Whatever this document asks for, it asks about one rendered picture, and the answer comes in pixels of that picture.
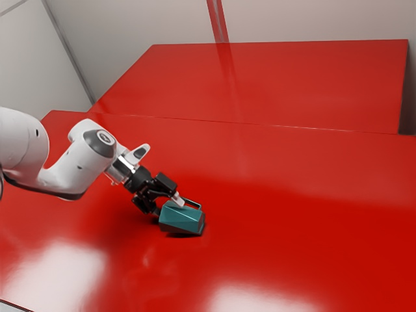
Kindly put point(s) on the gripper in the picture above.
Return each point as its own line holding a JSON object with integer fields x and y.
{"x": 140, "y": 179}

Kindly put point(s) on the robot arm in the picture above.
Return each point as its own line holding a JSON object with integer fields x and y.
{"x": 26, "y": 152}

